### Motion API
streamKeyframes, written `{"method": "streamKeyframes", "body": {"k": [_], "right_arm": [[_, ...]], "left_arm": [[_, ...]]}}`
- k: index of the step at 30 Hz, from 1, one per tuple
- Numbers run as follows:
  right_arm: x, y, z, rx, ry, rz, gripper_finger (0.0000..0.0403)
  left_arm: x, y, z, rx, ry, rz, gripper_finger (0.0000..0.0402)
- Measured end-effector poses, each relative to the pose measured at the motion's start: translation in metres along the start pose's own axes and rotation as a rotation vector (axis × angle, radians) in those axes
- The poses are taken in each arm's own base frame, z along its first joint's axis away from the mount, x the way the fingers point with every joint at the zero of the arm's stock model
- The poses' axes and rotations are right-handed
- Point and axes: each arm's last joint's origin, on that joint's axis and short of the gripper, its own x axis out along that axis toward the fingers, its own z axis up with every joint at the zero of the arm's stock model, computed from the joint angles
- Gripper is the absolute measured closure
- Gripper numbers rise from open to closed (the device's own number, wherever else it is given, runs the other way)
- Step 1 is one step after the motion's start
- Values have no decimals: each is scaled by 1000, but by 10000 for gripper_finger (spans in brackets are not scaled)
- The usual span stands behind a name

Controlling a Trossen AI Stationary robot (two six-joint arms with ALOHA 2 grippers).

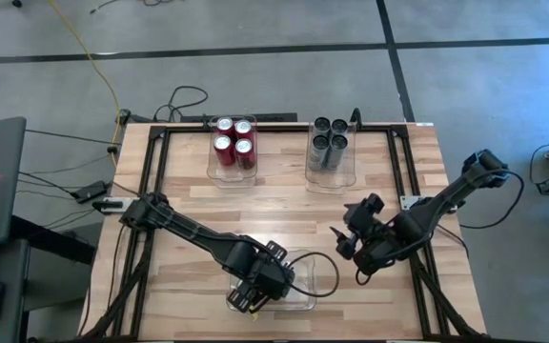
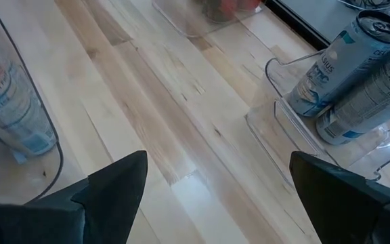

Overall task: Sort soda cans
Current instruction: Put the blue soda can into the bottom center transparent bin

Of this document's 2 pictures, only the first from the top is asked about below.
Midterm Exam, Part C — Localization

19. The clear plastic wide bin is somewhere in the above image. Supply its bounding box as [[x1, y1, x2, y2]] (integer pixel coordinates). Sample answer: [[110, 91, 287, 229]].
[[226, 249, 318, 313]]

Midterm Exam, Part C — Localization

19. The black power strip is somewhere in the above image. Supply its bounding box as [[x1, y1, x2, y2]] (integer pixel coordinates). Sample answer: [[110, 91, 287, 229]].
[[181, 111, 299, 124]]

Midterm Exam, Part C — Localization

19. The grey dark-top slim can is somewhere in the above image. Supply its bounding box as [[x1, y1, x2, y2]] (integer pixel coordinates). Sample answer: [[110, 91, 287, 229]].
[[313, 116, 333, 139], [306, 133, 332, 172], [330, 117, 350, 140], [324, 134, 350, 172]]

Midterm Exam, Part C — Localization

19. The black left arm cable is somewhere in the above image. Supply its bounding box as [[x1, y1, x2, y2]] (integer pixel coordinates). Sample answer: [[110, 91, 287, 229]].
[[281, 251, 341, 299]]

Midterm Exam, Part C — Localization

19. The thin black cable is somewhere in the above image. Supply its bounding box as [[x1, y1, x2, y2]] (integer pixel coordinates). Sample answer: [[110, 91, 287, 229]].
[[24, 128, 123, 146]]

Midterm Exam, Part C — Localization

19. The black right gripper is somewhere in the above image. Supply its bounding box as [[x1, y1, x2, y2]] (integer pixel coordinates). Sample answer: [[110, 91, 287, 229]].
[[329, 192, 386, 261]]

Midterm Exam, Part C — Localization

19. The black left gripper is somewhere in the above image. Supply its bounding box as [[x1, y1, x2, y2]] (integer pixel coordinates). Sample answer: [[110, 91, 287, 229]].
[[225, 240, 295, 313]]

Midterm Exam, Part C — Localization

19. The black aluminium table frame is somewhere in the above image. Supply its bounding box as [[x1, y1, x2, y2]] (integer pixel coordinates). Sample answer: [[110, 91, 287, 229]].
[[77, 122, 488, 343]]

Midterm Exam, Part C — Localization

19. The red Coke Zero can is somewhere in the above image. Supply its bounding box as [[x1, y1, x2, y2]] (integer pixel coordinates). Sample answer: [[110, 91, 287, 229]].
[[234, 118, 255, 143], [215, 116, 236, 139], [234, 137, 258, 172], [212, 133, 237, 168]]

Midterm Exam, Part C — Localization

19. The yellow floor cable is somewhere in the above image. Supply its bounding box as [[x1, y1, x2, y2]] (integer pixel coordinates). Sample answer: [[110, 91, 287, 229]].
[[47, 0, 124, 171]]

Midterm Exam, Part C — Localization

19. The black looped floor cable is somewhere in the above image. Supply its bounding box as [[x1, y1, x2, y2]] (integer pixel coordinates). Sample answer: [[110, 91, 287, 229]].
[[152, 85, 210, 124]]

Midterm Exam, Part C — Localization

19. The black desk leg bar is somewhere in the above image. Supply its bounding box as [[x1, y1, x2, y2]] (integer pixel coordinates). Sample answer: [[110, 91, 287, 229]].
[[10, 213, 98, 266]]

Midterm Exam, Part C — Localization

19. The black power adapter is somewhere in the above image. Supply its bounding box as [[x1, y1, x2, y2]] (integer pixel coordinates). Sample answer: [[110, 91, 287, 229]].
[[71, 180, 110, 204]]

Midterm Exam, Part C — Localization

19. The clear plastic narrow bin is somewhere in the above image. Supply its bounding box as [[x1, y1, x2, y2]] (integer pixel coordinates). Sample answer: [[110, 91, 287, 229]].
[[206, 113, 259, 188], [304, 119, 357, 194]]

